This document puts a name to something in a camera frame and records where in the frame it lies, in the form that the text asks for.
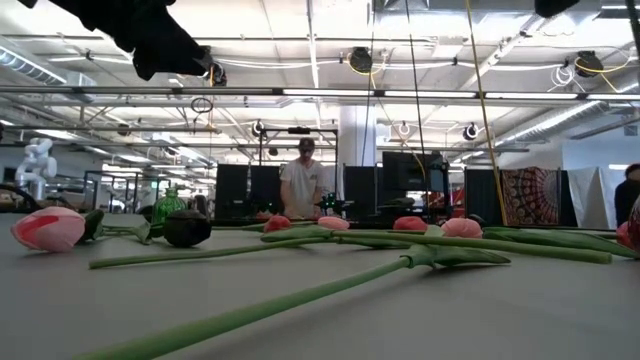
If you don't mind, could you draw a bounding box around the yellow hanging cable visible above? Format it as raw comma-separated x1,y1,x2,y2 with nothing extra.
464,0,508,227

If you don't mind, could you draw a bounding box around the black aluminium table frame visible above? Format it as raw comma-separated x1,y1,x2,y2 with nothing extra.
137,204,619,232

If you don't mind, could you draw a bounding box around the red patterned tapestry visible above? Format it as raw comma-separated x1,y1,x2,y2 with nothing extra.
500,166,561,227

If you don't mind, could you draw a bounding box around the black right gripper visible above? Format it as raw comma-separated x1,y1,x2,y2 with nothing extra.
533,0,582,19

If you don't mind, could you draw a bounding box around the white hanging cloth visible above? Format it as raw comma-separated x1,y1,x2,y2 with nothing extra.
567,166,630,230

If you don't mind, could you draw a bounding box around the black monitor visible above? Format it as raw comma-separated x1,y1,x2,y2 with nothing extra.
382,150,447,194

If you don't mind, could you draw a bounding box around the black partition panel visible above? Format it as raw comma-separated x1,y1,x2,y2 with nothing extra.
214,163,282,221
463,168,503,227
342,165,380,221

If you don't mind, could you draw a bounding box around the pink artificial tulip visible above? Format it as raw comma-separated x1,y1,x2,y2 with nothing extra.
212,215,351,232
9,206,159,254
72,217,512,360

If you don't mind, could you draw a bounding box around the black metal gantry frame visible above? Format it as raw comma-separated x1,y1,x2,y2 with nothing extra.
257,126,340,221

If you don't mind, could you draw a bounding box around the person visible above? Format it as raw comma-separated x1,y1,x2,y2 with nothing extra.
613,162,640,229
278,137,326,221

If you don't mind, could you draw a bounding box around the red artificial tulip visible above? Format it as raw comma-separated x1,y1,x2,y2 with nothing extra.
88,215,430,271
259,214,614,266
482,221,640,260

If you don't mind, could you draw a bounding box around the green glass vase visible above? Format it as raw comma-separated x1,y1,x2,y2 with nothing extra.
151,186,188,226

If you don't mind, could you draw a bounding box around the black hanging cable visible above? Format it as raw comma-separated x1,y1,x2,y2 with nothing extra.
403,0,432,224

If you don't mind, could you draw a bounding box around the overhead beam with light strips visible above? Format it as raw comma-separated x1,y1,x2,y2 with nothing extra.
0,84,640,101

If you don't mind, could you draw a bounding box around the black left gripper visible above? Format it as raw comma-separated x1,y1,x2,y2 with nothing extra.
47,0,214,81

